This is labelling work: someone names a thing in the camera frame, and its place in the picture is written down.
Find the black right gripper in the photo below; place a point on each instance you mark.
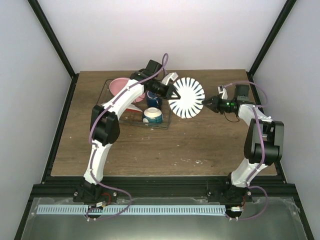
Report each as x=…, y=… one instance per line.
x=211, y=107

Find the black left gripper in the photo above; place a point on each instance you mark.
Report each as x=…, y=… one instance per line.
x=166, y=93

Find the dark blue mug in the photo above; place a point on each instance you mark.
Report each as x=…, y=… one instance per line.
x=153, y=101

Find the cream upturned bowl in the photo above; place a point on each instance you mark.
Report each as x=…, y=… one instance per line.
x=152, y=115

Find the pink plastic bear plate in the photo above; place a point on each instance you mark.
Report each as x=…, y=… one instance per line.
x=118, y=84

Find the red plate with teal flower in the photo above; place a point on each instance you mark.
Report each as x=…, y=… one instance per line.
x=134, y=108

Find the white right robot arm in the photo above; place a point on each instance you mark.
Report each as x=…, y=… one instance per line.
x=264, y=140

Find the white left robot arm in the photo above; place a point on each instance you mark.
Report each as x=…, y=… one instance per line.
x=105, y=129

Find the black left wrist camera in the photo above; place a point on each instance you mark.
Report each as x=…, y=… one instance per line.
x=152, y=67

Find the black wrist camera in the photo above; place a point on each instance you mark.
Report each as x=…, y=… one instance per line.
x=152, y=67
x=241, y=92

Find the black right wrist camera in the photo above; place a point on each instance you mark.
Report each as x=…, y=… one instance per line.
x=241, y=92

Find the grey wire dish rack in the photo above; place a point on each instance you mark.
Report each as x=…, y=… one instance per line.
x=135, y=118

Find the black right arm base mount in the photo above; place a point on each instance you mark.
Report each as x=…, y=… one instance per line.
x=225, y=193

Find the black aluminium enclosure frame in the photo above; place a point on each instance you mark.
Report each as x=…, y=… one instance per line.
x=153, y=186

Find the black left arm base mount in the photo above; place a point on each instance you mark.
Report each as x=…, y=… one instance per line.
x=94, y=194

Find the light blue slotted cable duct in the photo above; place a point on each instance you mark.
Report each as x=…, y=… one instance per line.
x=152, y=210

